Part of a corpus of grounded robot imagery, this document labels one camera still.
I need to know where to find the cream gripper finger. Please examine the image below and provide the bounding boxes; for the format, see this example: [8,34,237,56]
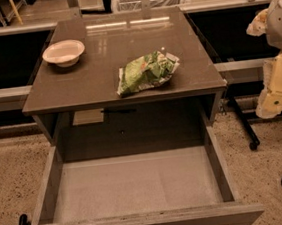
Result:
[246,9,268,37]

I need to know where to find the green jalapeno chip bag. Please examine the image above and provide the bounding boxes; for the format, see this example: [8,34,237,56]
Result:
[117,50,180,96]

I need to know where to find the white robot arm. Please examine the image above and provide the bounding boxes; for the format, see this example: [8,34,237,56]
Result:
[246,0,282,119]

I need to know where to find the grey drawer cabinet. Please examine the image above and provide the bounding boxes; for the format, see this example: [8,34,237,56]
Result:
[23,8,227,163]

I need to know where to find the open grey top drawer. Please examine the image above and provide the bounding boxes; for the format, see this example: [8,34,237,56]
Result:
[31,127,264,225]

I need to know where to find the black chair leg with caster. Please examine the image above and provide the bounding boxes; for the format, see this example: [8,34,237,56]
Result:
[228,97,260,151]

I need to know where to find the white paper bowl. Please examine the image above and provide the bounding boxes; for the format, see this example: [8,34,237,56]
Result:
[42,39,85,68]

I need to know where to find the white wire basket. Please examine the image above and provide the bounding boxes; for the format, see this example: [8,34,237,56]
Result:
[111,0,191,13]

